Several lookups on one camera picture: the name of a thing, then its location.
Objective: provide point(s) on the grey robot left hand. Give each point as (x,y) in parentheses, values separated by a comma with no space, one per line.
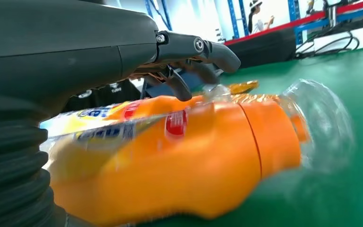
(59,47)

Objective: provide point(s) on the orange detergent bottle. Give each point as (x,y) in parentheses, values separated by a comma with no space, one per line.
(184,163)

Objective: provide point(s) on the blue metal rack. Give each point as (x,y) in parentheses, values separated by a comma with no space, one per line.
(233,18)

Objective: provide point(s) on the person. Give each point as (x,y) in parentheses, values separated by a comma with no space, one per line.
(258,25)

